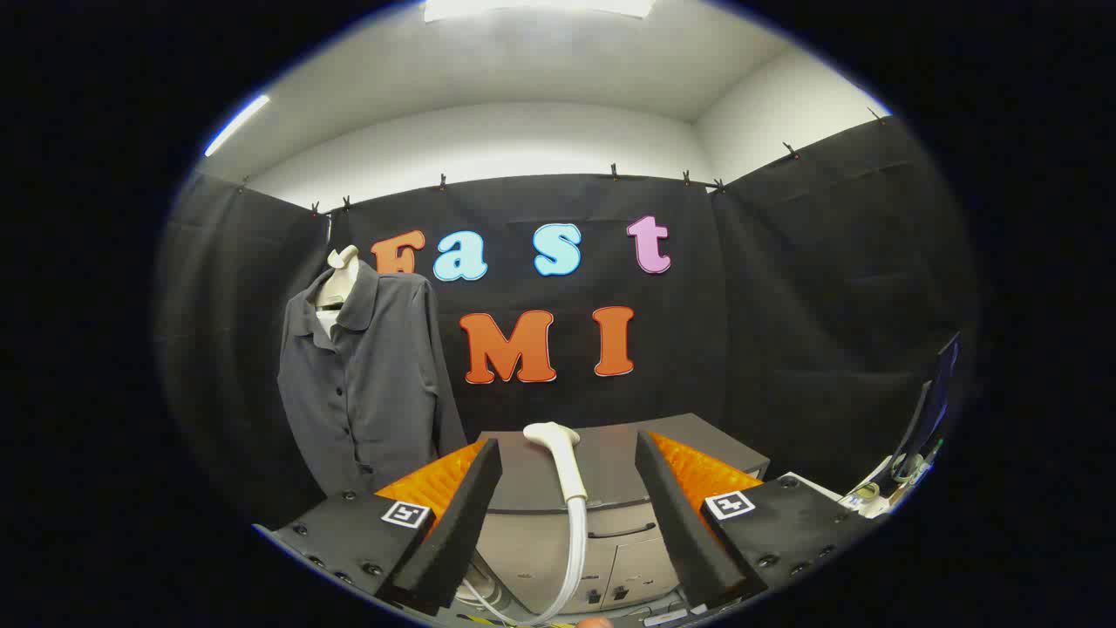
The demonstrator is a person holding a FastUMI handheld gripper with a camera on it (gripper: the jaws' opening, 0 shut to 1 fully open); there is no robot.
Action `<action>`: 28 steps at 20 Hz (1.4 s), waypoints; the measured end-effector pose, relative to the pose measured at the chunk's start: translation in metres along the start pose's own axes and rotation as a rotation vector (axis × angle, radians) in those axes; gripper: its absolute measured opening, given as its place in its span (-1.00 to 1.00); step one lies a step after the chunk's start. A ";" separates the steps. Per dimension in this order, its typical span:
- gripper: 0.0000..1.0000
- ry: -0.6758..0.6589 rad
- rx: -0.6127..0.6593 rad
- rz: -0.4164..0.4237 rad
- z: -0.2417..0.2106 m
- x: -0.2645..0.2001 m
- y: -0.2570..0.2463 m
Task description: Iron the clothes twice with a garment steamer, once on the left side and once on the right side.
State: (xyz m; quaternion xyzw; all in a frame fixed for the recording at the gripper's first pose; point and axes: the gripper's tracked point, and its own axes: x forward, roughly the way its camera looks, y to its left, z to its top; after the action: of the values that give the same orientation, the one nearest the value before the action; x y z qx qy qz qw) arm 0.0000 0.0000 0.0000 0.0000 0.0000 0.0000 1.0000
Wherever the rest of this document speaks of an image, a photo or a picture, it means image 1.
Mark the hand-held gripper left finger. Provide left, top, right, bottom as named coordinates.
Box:
left=253, top=439, right=504, bottom=618

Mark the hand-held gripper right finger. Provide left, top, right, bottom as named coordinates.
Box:
left=634, top=430, right=881, bottom=611

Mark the white garment steamer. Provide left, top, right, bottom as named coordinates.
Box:
left=458, top=422, right=590, bottom=627

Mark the grey button shirt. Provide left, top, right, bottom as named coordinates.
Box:
left=277, top=260, right=467, bottom=498

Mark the cream garment hanger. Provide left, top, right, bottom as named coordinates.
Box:
left=316, top=245, right=360, bottom=311

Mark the grey cabinet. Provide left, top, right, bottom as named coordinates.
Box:
left=453, top=413, right=772, bottom=620

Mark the row of black clips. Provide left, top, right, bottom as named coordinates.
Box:
left=237, top=106, right=886, bottom=217

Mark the ceiling light panel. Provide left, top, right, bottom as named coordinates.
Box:
left=424, top=0, right=657, bottom=22

